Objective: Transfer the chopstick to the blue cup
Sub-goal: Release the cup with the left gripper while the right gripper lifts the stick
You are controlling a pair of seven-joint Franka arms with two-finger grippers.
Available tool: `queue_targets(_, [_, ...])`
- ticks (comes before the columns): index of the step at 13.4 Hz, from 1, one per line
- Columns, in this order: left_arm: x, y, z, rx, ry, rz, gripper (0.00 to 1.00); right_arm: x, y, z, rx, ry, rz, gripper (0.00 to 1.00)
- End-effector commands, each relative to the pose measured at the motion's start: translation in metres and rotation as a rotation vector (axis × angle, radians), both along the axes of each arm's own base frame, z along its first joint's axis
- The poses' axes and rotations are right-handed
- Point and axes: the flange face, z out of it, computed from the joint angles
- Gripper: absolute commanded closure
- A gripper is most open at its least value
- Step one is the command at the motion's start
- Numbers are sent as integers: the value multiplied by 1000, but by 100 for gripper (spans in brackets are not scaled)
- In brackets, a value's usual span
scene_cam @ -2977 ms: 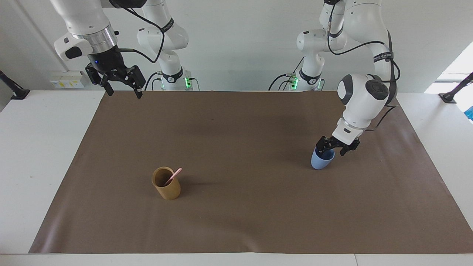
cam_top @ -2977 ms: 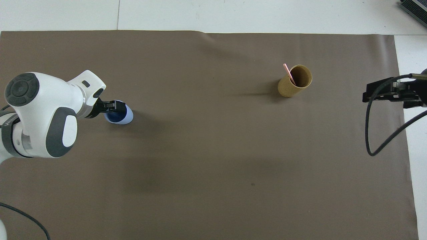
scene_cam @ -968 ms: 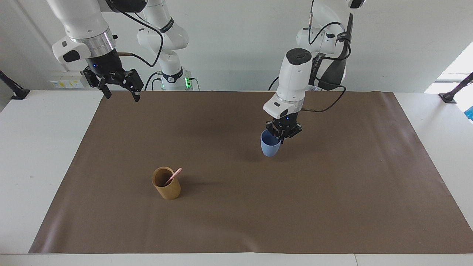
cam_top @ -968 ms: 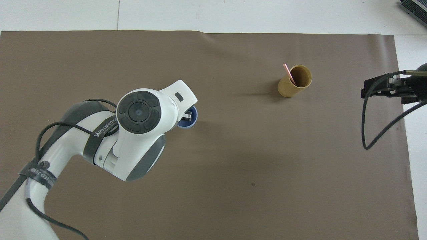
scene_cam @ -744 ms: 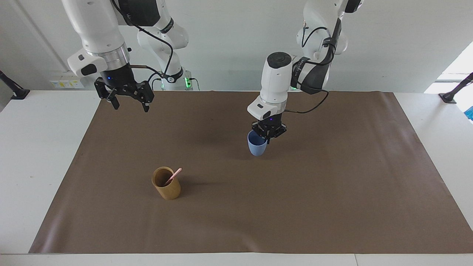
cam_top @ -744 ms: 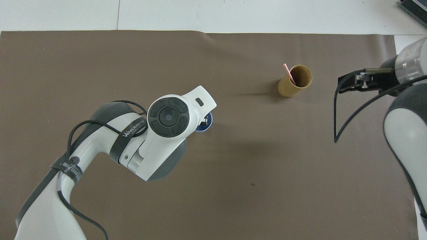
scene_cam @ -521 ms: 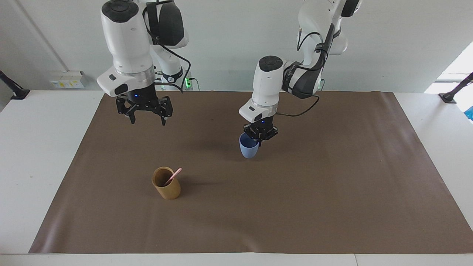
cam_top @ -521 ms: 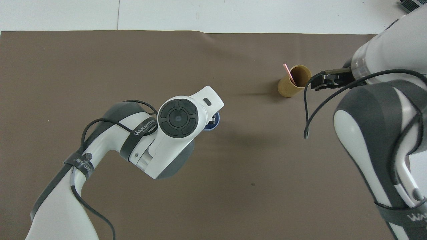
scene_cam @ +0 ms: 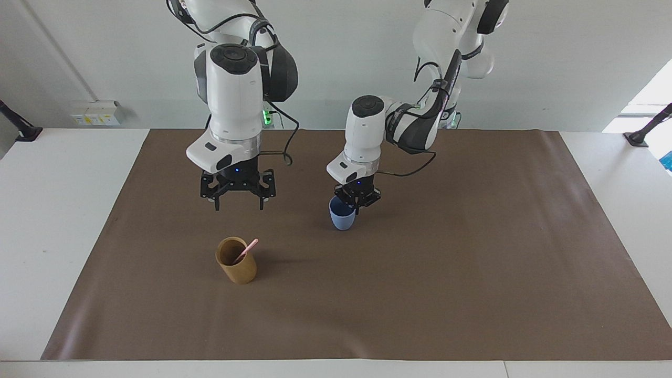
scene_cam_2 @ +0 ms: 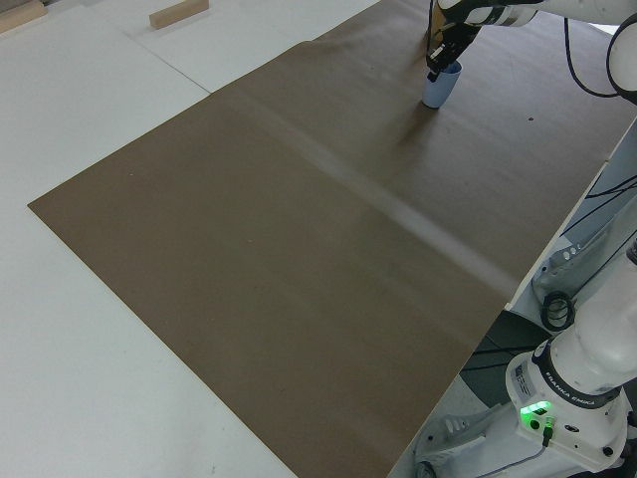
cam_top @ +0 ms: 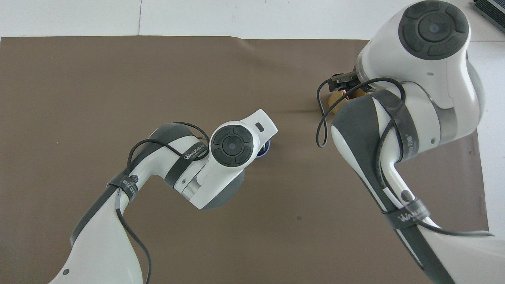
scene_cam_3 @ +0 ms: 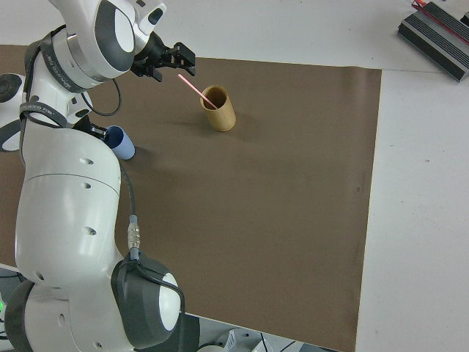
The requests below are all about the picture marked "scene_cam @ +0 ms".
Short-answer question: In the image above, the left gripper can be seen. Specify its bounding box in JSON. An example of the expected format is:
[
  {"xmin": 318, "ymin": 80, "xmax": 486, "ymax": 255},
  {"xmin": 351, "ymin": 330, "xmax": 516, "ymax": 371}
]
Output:
[{"xmin": 334, "ymin": 177, "xmax": 382, "ymax": 215}]

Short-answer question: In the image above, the brown bamboo cup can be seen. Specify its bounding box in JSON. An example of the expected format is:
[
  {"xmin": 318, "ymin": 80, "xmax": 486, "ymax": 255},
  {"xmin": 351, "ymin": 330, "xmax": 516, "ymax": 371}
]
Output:
[{"xmin": 215, "ymin": 236, "xmax": 258, "ymax": 285}]

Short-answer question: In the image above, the white wall conduit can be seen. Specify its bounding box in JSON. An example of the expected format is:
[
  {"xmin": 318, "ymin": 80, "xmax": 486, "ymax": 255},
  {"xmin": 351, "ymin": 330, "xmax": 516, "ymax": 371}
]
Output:
[{"xmin": 19, "ymin": 0, "xmax": 99, "ymax": 102}]

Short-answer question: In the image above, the black cable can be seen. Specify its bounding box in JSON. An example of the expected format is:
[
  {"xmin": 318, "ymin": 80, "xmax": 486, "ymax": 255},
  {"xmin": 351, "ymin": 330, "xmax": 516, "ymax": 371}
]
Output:
[
  {"xmin": 259, "ymin": 99, "xmax": 301, "ymax": 166},
  {"xmin": 375, "ymin": 149, "xmax": 438, "ymax": 178}
]

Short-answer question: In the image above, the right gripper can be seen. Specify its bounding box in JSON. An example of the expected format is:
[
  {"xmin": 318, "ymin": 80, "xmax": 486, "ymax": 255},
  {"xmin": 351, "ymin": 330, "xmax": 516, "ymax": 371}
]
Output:
[{"xmin": 200, "ymin": 157, "xmax": 277, "ymax": 212}]

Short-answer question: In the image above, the black stand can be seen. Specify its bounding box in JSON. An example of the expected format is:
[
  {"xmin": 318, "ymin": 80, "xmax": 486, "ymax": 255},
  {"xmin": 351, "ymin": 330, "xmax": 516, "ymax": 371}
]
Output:
[
  {"xmin": 623, "ymin": 102, "xmax": 672, "ymax": 148},
  {"xmin": 0, "ymin": 99, "xmax": 44, "ymax": 143}
]

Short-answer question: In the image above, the blue cup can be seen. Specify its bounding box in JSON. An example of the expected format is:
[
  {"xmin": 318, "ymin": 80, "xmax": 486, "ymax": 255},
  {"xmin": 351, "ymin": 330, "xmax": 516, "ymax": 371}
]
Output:
[{"xmin": 329, "ymin": 195, "xmax": 358, "ymax": 231}]

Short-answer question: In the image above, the white wall socket box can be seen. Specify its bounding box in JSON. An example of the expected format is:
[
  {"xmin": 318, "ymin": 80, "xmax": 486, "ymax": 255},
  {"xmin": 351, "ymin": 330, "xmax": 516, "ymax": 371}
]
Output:
[{"xmin": 69, "ymin": 100, "xmax": 124, "ymax": 127}]

